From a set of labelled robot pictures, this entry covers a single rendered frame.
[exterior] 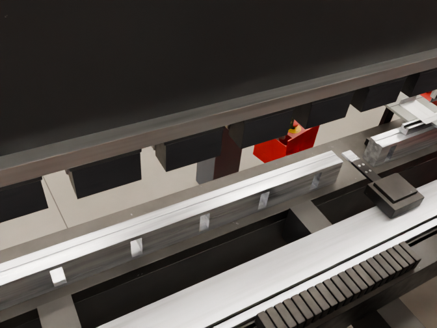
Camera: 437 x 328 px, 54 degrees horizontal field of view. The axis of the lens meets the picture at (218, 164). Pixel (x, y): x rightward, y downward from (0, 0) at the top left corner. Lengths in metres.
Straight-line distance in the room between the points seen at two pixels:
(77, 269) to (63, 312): 0.10
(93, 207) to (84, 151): 1.92
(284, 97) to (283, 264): 0.50
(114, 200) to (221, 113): 1.92
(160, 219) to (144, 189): 1.42
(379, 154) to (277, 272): 0.67
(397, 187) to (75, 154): 0.95
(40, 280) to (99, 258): 0.14
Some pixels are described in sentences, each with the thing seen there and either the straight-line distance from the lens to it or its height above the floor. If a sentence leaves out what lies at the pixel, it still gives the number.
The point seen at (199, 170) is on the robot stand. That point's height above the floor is 0.12.
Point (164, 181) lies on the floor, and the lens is 2.61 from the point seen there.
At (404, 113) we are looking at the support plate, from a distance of 1.69.
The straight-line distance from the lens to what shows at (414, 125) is 1.64.
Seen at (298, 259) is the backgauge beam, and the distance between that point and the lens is 1.10.
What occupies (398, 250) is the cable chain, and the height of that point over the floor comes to 1.04.
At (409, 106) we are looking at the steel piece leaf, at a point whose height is 1.00.
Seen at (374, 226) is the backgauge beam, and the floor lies 0.98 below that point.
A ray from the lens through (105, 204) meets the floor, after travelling 2.51.
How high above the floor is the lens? 1.85
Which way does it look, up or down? 43 degrees down
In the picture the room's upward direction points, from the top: 6 degrees clockwise
